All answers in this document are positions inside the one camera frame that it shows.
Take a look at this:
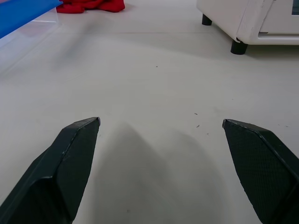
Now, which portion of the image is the white appliance with black feet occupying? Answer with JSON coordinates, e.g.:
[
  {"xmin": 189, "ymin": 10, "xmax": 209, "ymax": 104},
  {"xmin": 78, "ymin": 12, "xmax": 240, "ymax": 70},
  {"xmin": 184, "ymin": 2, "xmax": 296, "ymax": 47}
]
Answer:
[{"xmin": 196, "ymin": 0, "xmax": 299, "ymax": 56}]

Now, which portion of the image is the red cloth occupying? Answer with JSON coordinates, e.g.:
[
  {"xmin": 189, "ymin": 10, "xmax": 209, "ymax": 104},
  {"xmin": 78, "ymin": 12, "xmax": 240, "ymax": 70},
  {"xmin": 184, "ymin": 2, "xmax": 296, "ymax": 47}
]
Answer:
[{"xmin": 56, "ymin": 0, "xmax": 126, "ymax": 14}]

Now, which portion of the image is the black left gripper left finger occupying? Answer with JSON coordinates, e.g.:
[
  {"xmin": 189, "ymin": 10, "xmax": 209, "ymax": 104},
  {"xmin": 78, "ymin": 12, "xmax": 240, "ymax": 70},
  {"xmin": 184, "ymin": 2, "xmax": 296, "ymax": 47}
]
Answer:
[{"xmin": 0, "ymin": 117, "xmax": 101, "ymax": 224}]

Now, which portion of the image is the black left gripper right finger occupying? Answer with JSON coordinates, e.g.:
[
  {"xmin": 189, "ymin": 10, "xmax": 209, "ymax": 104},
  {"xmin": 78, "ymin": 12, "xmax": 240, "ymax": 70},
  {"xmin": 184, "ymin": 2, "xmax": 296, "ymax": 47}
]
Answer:
[{"xmin": 222, "ymin": 119, "xmax": 299, "ymax": 224}]

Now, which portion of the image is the clear box with blue lid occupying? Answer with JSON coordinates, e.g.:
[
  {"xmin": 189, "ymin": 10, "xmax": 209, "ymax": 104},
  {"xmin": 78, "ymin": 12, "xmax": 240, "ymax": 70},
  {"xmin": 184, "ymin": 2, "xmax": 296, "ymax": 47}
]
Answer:
[{"xmin": 0, "ymin": 0, "xmax": 64, "ymax": 40}]

